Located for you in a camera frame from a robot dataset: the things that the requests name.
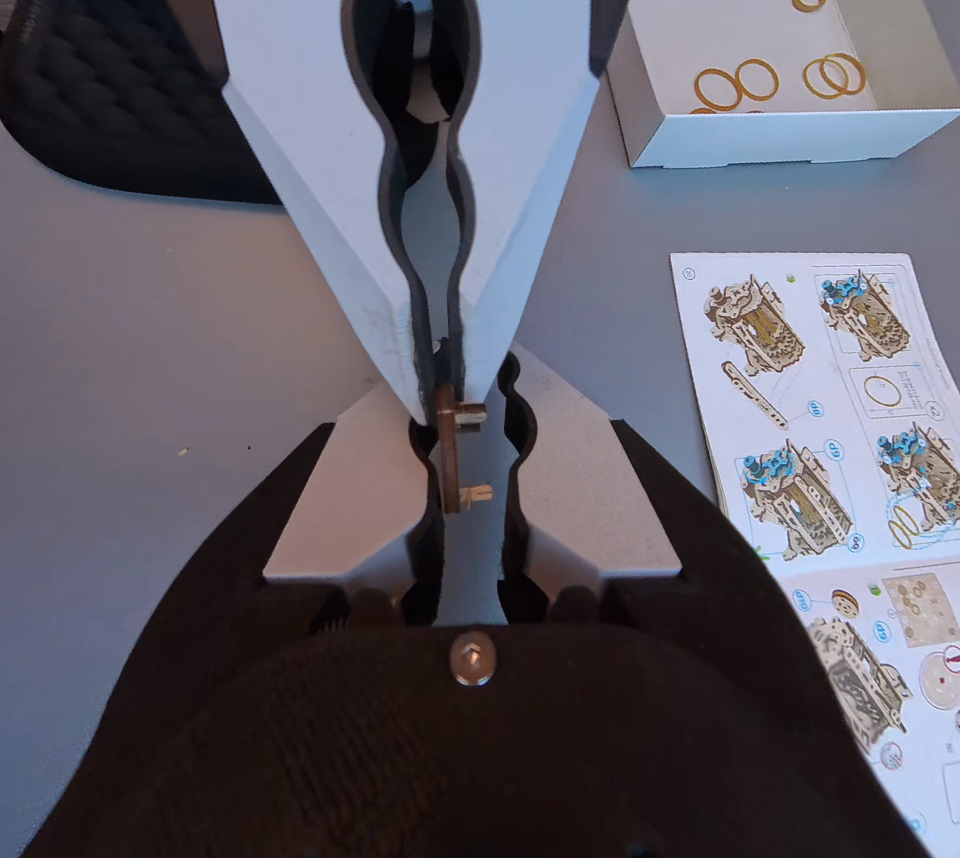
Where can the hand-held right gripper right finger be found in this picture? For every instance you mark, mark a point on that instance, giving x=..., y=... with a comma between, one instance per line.
x=592, y=513

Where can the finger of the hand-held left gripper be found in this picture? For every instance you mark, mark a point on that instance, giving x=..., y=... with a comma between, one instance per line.
x=525, y=85
x=300, y=85

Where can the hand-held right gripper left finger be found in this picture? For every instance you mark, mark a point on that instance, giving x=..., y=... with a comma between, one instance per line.
x=345, y=513

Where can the wooden wheel disc with pegs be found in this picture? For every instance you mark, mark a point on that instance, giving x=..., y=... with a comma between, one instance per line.
x=448, y=460

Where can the grey desk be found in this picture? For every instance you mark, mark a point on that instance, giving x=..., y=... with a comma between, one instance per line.
x=150, y=348

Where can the black quilted wrist rest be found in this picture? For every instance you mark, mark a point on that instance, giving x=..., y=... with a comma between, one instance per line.
x=112, y=93

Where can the pile of yellow rubber bands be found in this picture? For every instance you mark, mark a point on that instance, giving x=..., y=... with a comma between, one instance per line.
x=697, y=90

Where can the scattered small wood chips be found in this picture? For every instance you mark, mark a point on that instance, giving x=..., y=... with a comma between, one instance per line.
x=182, y=452

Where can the white cardboard box tray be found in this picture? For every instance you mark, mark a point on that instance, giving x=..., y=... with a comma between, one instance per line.
x=750, y=33

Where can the open assembly instruction booklet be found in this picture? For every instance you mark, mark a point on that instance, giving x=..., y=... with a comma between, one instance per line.
x=825, y=423

